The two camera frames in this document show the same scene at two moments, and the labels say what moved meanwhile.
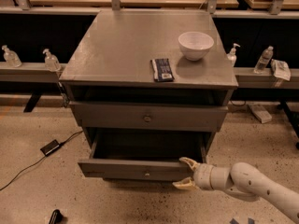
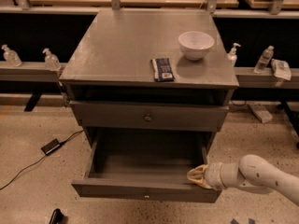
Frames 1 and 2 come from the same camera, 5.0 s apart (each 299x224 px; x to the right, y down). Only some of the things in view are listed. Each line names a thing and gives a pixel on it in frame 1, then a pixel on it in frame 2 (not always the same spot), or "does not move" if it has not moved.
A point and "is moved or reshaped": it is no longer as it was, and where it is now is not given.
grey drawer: [142, 155] is moved or reshaped
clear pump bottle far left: [12, 60] does not move
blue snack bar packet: [162, 70] does not move
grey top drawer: [150, 116] does not move
